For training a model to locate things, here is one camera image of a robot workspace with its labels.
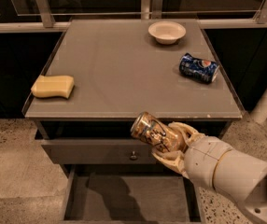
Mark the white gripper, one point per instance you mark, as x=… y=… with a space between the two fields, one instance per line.
x=203 y=161

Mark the blue Pepsi can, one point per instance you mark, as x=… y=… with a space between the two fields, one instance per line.
x=200 y=69

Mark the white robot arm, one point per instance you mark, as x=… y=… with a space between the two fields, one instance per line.
x=242 y=179

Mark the yellow sponge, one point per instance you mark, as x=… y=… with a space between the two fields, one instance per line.
x=53 y=86

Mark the white bowl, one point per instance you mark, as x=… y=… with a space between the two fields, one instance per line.
x=167 y=32

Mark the open bottom drawer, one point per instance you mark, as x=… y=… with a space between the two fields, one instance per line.
x=129 y=194

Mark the metal window railing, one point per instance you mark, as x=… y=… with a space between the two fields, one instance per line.
x=11 y=21

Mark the orange crushed soda can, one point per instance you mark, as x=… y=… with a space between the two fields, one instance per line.
x=150 y=130

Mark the middle drawer with knob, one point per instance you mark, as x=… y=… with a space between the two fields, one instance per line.
x=98 y=151

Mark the grey drawer cabinet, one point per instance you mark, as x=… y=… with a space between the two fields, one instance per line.
x=120 y=71

